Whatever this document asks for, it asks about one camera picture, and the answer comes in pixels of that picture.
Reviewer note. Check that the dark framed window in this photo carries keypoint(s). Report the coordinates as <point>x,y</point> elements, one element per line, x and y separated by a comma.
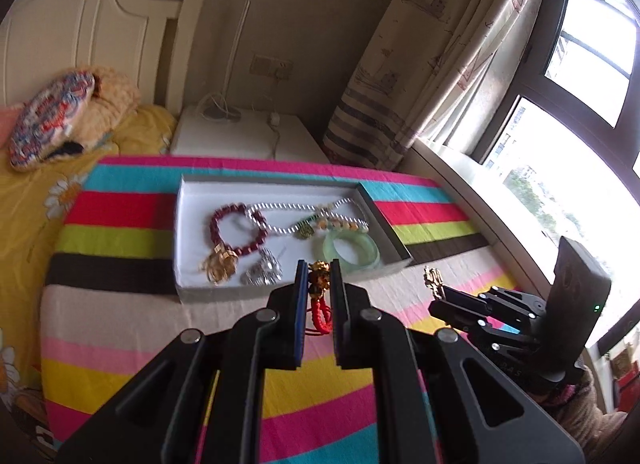
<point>535,69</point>

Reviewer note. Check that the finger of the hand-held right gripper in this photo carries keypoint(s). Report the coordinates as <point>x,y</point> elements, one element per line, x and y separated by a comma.
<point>492,336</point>
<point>460,301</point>

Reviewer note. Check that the gold brooch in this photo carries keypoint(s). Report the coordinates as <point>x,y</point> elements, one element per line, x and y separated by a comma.
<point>434,280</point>

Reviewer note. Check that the grey cardboard box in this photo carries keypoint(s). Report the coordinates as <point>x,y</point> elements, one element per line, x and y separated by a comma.
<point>200,204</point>

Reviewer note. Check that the white wall socket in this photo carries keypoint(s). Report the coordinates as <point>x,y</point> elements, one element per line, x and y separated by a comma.
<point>282,68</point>

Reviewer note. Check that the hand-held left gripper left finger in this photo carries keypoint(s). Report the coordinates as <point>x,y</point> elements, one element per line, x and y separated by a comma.
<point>300,324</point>

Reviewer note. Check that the white nightstand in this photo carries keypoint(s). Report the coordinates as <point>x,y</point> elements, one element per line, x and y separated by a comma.
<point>240,137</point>

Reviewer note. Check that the yellow floral bedsheet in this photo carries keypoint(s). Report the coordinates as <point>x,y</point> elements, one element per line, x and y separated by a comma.
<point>30,224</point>

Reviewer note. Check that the patterned round pillow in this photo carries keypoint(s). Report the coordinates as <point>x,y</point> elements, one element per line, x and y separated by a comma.
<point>50,119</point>

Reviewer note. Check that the red patterned object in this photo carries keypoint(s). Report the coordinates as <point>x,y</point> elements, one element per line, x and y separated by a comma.
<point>625,364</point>

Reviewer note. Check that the person's right forearm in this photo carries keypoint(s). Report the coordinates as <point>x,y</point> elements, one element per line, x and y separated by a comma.
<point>585,414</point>

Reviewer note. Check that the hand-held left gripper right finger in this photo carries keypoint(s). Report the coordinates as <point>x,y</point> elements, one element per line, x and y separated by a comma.
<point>342,329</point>

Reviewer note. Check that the green enamel brooch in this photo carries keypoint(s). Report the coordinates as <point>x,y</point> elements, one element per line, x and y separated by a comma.
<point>305,229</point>

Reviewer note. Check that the cream wooden headboard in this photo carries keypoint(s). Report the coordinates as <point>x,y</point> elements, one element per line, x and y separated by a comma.
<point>75,19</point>

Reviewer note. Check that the silver rhinestone brooch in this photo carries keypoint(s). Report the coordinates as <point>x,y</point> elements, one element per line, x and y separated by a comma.
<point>262,271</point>

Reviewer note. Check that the beige wall switch plate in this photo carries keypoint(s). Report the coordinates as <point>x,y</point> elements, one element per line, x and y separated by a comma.
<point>261,64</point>

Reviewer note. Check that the white window sill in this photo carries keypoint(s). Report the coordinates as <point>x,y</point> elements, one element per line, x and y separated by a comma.
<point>460,169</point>

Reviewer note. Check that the green jade bangle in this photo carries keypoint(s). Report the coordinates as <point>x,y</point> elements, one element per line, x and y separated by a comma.
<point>322,249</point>

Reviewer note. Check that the striped blanket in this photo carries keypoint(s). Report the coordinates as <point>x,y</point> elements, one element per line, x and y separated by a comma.
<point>125,354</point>

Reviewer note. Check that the printed curtain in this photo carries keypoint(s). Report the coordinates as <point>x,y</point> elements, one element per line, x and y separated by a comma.
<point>425,44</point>

